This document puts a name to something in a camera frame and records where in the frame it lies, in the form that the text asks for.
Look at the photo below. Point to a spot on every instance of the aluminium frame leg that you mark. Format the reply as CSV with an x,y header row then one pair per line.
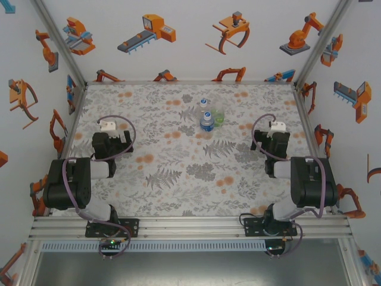
x,y
354,265
28,265

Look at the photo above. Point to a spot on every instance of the small circuit board green LED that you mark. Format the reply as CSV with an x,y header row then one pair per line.
x,y
272,248
111,242

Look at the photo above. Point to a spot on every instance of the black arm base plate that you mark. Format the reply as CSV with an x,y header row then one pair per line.
x,y
134,228
250,226

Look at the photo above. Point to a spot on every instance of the wide aluminium frame rail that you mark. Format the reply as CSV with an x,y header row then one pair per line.
x,y
190,228

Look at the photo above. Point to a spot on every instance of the aluminium table end rail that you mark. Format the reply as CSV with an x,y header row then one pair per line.
x,y
190,82

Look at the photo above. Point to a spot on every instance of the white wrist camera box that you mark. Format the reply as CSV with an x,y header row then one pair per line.
x,y
277,127
107,126

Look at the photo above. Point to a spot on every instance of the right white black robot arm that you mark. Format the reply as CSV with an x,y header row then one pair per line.
x,y
312,190

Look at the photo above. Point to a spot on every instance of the blue label plastic bottle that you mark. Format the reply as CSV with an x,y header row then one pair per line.
x,y
206,126

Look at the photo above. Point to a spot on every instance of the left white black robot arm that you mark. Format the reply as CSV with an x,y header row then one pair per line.
x,y
68,184

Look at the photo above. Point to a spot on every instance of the clear unlabelled plastic bottle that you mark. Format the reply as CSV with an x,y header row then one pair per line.
x,y
202,109

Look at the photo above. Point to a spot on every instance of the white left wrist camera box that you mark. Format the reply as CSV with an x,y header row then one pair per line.
x,y
107,126

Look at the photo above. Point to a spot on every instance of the green label plastic bottle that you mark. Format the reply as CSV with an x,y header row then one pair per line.
x,y
219,119

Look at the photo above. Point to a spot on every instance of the aluminium frame post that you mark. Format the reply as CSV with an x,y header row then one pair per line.
x,y
323,41
59,44

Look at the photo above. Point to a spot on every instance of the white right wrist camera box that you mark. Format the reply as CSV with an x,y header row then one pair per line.
x,y
277,127

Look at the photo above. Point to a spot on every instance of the floral patterned table cover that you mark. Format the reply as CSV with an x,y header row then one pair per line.
x,y
178,202

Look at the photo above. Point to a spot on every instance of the aluminium table side rail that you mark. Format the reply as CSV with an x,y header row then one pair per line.
x,y
75,119
305,122

